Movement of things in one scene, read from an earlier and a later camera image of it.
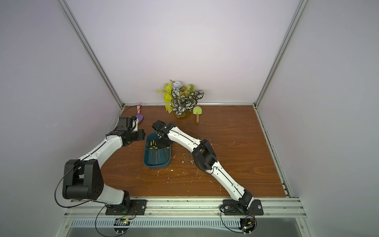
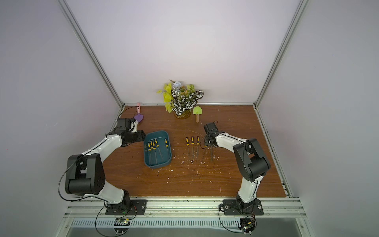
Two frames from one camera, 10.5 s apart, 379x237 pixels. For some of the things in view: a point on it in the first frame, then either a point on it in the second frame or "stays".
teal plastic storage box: [154, 159] stays
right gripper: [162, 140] -> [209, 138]
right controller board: [247, 225] stays
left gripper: [141, 135] stays
